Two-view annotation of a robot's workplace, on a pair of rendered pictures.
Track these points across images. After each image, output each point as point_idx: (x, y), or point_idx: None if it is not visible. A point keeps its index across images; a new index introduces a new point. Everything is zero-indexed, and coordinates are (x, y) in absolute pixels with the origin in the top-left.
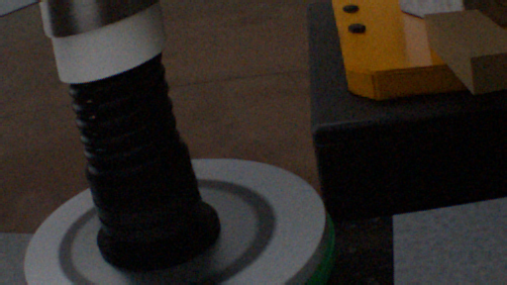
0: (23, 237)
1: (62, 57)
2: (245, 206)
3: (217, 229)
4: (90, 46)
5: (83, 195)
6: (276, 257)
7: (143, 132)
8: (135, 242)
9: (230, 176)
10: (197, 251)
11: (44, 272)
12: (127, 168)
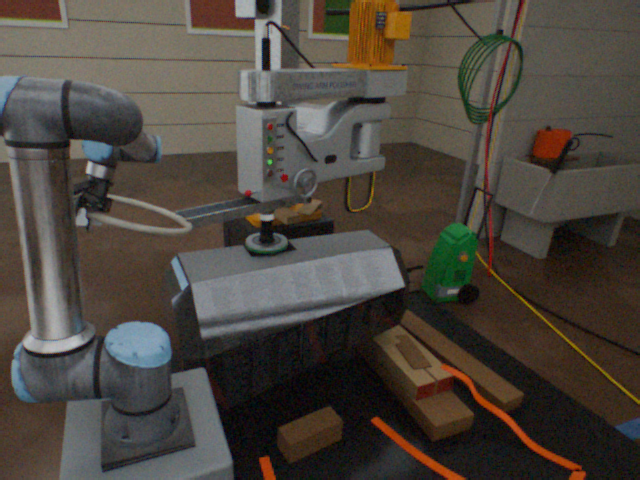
0: (229, 247)
1: (264, 217)
2: (274, 236)
3: (274, 238)
4: (269, 216)
5: (248, 237)
6: (283, 240)
7: (271, 226)
8: (268, 239)
9: None
10: (274, 240)
11: (255, 245)
12: (269, 230)
